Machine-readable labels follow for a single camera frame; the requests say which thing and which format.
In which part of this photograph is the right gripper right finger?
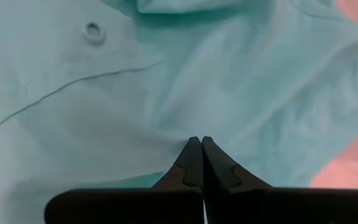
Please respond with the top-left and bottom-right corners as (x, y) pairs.
(201, 136), (358, 224)

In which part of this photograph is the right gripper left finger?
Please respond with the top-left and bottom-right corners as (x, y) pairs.
(44, 136), (205, 224)

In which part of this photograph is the teal garment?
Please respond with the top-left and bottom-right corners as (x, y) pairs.
(0, 0), (358, 224)

